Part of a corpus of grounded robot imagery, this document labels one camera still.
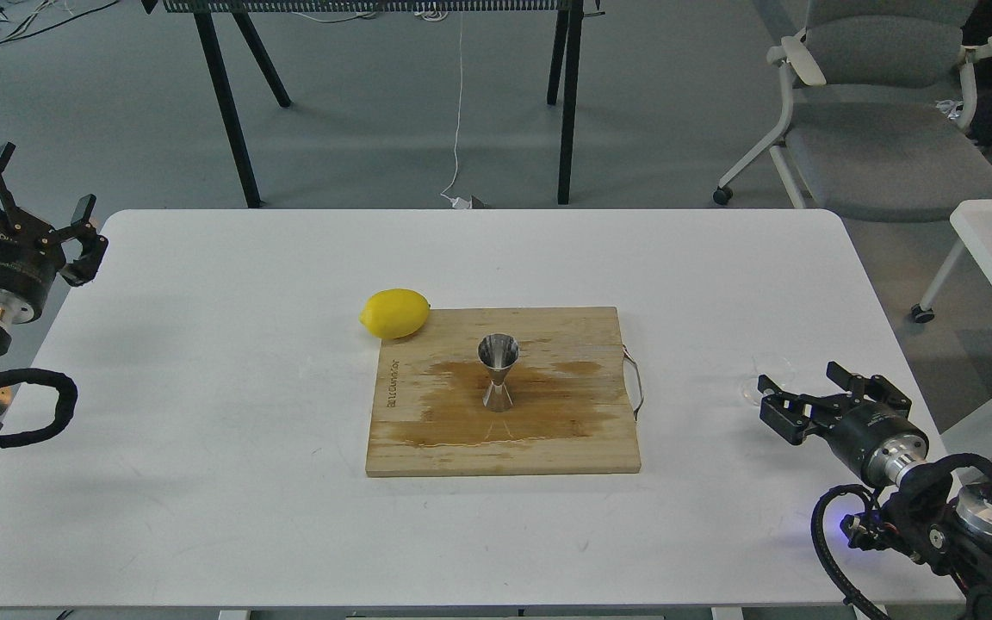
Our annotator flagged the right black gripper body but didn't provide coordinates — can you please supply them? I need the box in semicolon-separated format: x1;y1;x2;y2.
820;403;929;489

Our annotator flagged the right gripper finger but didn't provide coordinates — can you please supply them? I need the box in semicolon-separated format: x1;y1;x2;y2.
826;361;912;413
757;375;846;446

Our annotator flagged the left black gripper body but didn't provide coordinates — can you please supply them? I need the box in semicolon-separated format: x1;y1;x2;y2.
0;220;66;326

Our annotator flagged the steel double jigger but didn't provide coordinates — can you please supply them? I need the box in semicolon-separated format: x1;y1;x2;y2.
477;333;520;412

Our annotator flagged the clear plastic measuring cup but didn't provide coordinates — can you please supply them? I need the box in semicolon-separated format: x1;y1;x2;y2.
739;350;797;406

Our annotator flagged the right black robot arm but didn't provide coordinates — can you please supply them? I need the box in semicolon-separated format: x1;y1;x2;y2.
757;362;992;619

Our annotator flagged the wooden cutting board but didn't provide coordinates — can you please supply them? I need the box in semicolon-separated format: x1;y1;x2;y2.
365;307;642;476

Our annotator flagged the grey office chair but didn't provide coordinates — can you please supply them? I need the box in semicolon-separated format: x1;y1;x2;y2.
712;1;992;223

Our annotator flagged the yellow lemon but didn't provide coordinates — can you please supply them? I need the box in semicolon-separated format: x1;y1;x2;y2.
359;288;431;340

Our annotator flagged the black metal frame table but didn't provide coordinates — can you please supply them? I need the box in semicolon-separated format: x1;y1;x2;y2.
170;1;598;208

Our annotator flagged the white hanging cable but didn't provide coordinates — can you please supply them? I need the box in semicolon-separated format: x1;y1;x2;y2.
439;12;476;210

